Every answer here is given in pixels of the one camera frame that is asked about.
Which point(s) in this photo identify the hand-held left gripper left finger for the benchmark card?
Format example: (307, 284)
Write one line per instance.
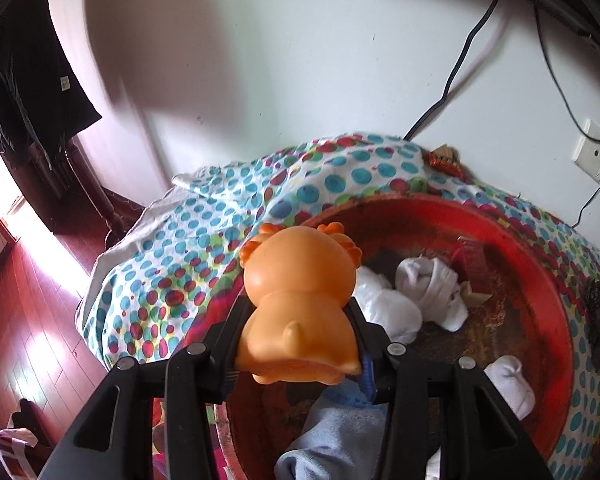
(225, 345)

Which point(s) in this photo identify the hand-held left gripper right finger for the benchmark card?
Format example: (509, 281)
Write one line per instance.
(375, 355)

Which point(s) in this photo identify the plain white sock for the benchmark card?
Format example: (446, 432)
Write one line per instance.
(390, 310)

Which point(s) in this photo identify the orange rubber toy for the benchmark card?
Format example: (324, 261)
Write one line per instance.
(300, 310)

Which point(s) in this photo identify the ribbed white sock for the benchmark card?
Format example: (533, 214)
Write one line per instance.
(430, 285)

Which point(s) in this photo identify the grey blue sock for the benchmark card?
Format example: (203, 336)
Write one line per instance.
(330, 435)

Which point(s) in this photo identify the small knotted white sock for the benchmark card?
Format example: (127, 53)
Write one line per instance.
(510, 380)

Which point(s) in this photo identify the round red tray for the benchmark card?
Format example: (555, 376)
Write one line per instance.
(520, 270)

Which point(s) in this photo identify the polka dot blanket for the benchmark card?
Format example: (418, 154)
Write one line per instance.
(180, 260)

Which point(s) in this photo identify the dark wooden furniture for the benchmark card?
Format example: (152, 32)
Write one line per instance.
(90, 195)

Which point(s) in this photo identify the dark hanging clothing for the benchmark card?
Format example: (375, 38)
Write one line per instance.
(20, 85)

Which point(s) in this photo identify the white wall coax socket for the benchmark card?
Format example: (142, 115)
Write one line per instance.
(597, 152)

